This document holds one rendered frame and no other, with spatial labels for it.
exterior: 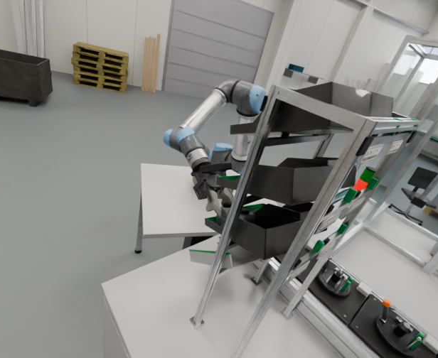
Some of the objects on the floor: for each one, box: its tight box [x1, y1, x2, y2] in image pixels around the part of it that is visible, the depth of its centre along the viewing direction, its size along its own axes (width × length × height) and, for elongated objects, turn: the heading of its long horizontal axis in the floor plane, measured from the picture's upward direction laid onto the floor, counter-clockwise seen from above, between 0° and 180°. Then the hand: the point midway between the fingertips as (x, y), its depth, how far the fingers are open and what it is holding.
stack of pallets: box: [71, 42, 129, 93], centre depth 625 cm, size 129×88×91 cm
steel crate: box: [0, 45, 53, 107], centre depth 413 cm, size 85×108×71 cm
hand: (228, 210), depth 76 cm, fingers open, 6 cm apart
